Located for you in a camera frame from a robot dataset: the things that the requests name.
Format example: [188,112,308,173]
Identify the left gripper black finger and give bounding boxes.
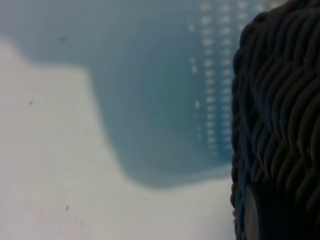
[243,185,305,240]

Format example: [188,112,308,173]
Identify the dark brown wicker basket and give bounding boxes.
[229,0,320,240]

